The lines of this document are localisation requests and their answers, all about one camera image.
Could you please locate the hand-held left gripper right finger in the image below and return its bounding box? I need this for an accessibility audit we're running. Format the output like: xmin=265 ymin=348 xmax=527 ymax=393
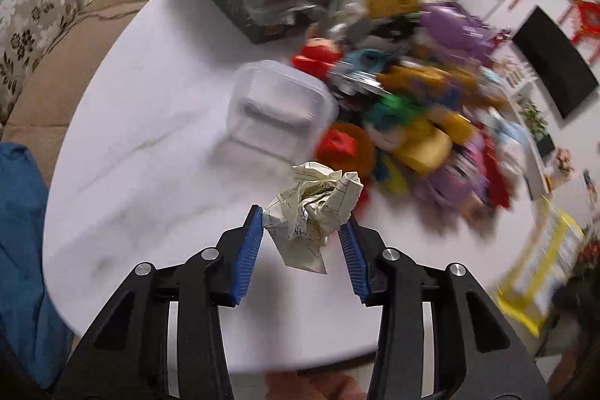
xmin=338 ymin=215 xmax=551 ymax=400

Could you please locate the clear plastic box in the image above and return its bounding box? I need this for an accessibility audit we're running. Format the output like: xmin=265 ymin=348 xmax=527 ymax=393
xmin=226 ymin=59 xmax=339 ymax=164

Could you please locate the yellow-edged printed packet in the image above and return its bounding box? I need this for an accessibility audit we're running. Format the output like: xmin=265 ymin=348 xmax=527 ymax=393
xmin=497 ymin=196 xmax=586 ymax=333

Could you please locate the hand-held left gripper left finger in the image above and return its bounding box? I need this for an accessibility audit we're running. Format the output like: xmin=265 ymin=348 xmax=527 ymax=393
xmin=54 ymin=204 xmax=264 ymax=400

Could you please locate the white television cabinet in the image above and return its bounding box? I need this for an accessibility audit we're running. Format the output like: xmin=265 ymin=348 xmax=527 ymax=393
xmin=492 ymin=53 xmax=600 ymax=213

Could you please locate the beige sofa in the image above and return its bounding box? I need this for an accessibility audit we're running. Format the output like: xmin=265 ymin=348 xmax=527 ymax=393
xmin=0 ymin=0 xmax=202 ymax=148

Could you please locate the blue jacket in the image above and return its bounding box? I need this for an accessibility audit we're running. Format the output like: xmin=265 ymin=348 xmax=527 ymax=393
xmin=0 ymin=141 xmax=76 ymax=389

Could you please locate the cream paper ball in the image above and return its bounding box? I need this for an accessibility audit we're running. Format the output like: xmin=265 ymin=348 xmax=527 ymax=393
xmin=261 ymin=162 xmax=365 ymax=275

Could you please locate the pile of mixed toys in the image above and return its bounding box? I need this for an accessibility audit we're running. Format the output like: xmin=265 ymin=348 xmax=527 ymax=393
xmin=276 ymin=0 xmax=530 ymax=232

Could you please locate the green plant on cabinet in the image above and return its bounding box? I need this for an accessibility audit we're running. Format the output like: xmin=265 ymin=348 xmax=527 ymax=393
xmin=520 ymin=100 xmax=549 ymax=143

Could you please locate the large red knot decoration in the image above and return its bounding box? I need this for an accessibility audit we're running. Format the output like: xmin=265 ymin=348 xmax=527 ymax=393
xmin=558 ymin=0 xmax=600 ymax=63

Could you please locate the black flat television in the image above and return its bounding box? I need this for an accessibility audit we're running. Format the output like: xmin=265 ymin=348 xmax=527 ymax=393
xmin=512 ymin=5 xmax=600 ymax=120

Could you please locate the purple octopus plush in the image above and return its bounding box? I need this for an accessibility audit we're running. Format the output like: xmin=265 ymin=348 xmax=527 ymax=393
xmin=419 ymin=1 xmax=498 ymax=63

